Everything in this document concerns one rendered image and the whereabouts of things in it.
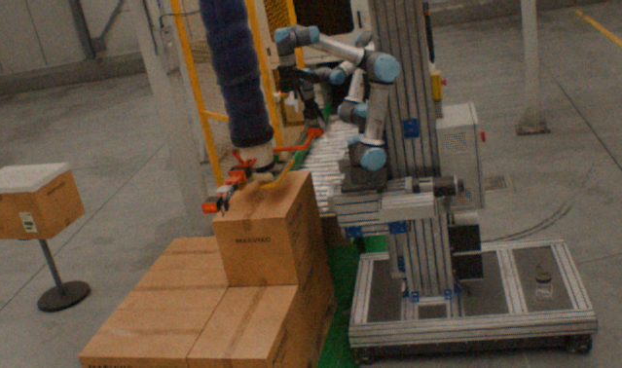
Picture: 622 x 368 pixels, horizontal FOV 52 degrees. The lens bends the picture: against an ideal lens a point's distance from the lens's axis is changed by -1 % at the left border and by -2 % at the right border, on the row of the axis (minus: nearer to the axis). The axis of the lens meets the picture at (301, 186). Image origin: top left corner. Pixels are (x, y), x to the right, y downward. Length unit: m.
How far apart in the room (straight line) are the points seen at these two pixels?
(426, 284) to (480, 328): 0.40
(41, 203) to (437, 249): 2.62
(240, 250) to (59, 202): 1.76
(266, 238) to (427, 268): 0.93
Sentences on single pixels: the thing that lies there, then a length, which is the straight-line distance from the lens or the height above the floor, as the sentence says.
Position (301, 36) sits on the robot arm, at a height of 1.83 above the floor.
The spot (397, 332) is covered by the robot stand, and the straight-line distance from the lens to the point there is 3.50.
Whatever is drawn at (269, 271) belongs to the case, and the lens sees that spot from 3.41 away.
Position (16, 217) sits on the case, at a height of 0.79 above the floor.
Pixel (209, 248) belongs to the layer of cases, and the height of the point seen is 0.54.
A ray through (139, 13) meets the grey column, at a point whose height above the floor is 1.90.
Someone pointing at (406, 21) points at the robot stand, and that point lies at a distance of 3.16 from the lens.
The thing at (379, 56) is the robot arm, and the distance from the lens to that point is 2.95.
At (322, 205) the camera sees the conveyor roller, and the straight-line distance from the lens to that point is 4.25.
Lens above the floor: 2.30
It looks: 22 degrees down
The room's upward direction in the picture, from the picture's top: 12 degrees counter-clockwise
